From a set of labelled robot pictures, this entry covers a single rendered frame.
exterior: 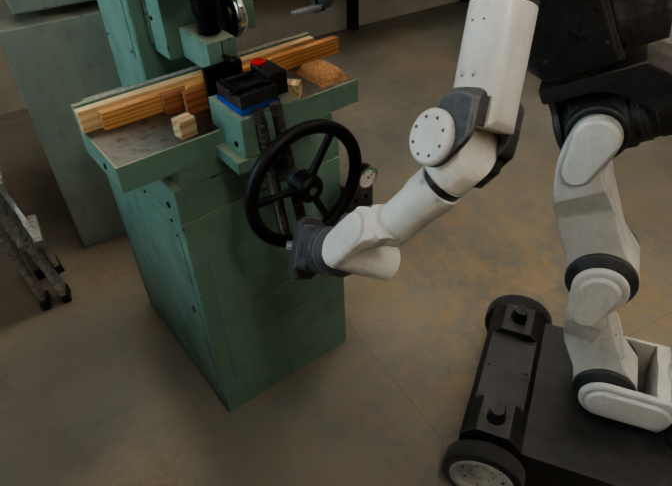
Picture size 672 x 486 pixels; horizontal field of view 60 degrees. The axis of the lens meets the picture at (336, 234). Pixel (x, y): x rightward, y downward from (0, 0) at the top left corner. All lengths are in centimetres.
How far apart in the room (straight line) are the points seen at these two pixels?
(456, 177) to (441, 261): 146
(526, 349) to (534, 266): 61
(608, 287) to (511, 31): 67
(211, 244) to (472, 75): 80
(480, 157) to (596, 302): 60
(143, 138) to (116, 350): 99
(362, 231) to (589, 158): 46
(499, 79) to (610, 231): 57
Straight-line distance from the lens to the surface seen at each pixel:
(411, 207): 85
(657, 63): 111
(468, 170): 81
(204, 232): 137
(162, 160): 124
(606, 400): 157
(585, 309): 136
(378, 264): 96
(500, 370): 169
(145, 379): 199
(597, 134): 113
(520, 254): 234
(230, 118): 120
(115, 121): 135
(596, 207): 125
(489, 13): 82
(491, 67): 80
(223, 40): 135
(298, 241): 112
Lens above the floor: 150
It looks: 39 degrees down
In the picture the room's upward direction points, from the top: 3 degrees counter-clockwise
